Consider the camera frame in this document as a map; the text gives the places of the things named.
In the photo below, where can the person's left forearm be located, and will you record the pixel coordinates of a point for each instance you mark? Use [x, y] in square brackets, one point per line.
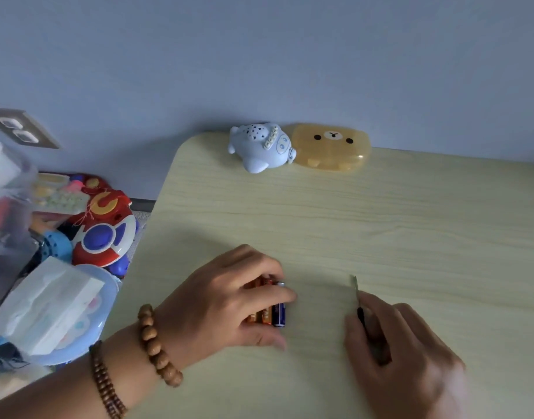
[57, 394]

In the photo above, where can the person's right hand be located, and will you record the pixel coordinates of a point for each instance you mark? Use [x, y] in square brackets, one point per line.
[411, 370]

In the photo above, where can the light blue plastic tub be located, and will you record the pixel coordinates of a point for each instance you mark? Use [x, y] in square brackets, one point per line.
[103, 301]

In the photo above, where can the red blue round toy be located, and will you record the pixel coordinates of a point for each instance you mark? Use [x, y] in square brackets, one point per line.
[103, 231]

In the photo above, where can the grey wall outlet white covers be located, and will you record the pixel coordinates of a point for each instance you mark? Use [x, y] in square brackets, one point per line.
[22, 128]

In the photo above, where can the orange battery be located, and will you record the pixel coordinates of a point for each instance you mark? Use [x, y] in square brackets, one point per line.
[252, 318]
[267, 316]

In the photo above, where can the light blue animal toy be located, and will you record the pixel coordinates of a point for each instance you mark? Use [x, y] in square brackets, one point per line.
[260, 146]

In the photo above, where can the person's left hand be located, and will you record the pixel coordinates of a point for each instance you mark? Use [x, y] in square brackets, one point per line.
[214, 309]

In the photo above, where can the yellow bear storage box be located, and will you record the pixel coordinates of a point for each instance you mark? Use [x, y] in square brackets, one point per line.
[332, 148]

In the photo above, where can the dark blue battery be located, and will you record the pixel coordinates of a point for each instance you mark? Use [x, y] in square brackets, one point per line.
[279, 316]

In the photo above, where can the white tissue pack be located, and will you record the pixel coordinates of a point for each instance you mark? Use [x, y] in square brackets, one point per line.
[44, 305]

